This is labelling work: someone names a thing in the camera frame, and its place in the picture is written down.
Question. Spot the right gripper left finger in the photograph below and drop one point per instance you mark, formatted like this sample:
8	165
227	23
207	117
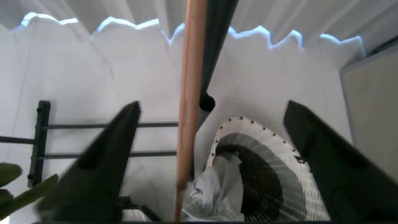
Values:
99	174

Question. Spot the black clothes rack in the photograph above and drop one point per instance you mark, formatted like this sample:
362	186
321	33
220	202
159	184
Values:
217	46

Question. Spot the pink clothes hanger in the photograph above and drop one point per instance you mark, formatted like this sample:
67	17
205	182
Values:
191	93

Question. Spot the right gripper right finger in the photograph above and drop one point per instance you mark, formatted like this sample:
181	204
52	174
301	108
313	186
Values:
351	186

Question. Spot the white laundry basket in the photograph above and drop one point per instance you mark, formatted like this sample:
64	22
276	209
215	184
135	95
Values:
280	149

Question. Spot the green shirt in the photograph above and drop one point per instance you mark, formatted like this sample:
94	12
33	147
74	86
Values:
31	194

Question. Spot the pale grey shorts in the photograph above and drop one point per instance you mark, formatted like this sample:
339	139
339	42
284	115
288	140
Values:
214	193

